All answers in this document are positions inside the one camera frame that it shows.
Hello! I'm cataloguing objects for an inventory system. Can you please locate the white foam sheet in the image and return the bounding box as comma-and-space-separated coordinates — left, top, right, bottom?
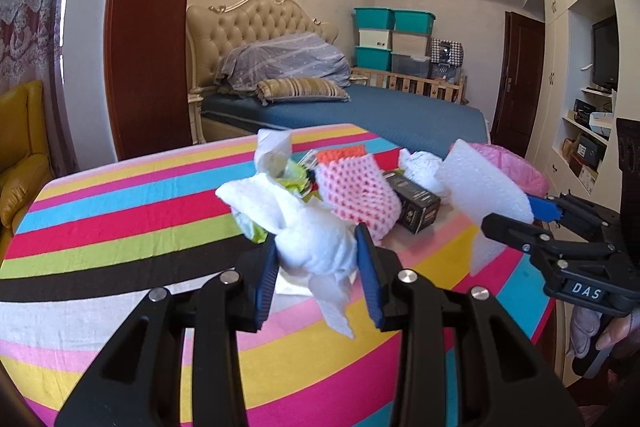
434, 138, 536, 275

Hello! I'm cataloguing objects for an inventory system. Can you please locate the white box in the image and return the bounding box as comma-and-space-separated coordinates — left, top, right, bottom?
589, 111, 615, 138

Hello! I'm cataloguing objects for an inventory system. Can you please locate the pink foam fruit net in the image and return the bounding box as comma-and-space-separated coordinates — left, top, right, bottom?
314, 157, 403, 242

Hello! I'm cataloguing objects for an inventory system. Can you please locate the black safe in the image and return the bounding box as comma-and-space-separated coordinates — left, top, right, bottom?
570, 133, 608, 168

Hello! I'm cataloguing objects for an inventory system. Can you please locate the teal storage box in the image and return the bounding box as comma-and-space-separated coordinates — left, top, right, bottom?
354, 7, 396, 30
355, 46, 393, 72
392, 9, 437, 35

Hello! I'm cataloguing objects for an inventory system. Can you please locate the beige tufted headboard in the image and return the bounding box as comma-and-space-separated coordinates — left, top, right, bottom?
186, 0, 340, 102

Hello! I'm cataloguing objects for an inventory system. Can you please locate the black white checkered bag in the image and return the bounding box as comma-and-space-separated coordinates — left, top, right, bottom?
430, 38, 465, 65

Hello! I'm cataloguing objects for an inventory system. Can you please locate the wooden crib rail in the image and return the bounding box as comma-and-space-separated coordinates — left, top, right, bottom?
350, 67, 468, 105

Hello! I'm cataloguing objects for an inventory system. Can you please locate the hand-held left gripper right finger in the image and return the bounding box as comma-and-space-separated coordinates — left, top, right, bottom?
354, 223, 568, 427

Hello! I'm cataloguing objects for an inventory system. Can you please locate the black television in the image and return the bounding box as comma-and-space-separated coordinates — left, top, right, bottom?
591, 14, 621, 90

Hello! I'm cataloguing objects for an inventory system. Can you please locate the person's right hand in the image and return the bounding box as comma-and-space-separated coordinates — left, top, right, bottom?
595, 314, 640, 360

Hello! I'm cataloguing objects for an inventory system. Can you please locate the rainbow striped tablecloth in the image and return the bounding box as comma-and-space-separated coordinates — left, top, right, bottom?
0, 123, 556, 427

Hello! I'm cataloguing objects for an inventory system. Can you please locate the yellow green plastic wrapper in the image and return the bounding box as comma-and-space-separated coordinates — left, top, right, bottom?
235, 157, 323, 244

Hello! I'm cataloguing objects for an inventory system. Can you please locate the dark wooden door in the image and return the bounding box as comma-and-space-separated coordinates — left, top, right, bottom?
492, 11, 543, 158

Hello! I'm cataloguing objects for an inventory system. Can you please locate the clear storage box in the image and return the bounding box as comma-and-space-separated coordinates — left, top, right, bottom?
391, 52, 431, 78

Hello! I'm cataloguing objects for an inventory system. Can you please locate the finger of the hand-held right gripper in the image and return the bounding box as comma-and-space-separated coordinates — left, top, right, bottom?
525, 192, 622, 241
481, 213, 618, 274

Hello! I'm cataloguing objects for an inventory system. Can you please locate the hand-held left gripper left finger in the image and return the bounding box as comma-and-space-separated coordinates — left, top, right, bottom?
54, 234, 281, 427

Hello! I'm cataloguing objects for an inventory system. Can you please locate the orange foam fruit net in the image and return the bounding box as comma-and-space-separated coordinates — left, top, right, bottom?
315, 146, 368, 168

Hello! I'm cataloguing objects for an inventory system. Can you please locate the brown wooden door panel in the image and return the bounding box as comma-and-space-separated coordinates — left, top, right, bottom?
102, 0, 203, 162

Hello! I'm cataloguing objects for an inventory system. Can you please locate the black carton box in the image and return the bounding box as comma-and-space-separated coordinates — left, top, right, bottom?
382, 172, 442, 235

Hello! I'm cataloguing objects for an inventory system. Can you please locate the dark patterned bag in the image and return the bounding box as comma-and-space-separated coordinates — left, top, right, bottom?
434, 63, 463, 82

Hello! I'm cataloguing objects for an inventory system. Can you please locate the striped pillow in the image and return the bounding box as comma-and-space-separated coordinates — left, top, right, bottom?
256, 78, 351, 106

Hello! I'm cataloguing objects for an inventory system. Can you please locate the bed with blue sheet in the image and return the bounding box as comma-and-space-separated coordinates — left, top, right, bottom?
200, 84, 490, 158

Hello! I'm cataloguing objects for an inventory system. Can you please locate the grey blue folded duvet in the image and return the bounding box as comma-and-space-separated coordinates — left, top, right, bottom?
216, 32, 352, 94

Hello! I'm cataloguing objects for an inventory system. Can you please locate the black device box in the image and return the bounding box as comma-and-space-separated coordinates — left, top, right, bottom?
572, 98, 598, 125

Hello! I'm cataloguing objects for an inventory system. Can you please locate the beige storage box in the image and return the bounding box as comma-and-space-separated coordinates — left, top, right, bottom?
358, 28, 393, 49
391, 31, 431, 55

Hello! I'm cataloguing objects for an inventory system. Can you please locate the yellow leather armchair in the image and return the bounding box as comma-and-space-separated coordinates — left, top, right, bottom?
0, 79, 56, 248

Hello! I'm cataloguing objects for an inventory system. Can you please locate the white tissue paper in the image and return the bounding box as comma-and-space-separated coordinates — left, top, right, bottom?
216, 174, 358, 340

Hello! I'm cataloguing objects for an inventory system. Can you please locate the bin with pink bag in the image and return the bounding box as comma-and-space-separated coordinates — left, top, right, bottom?
452, 142, 548, 198

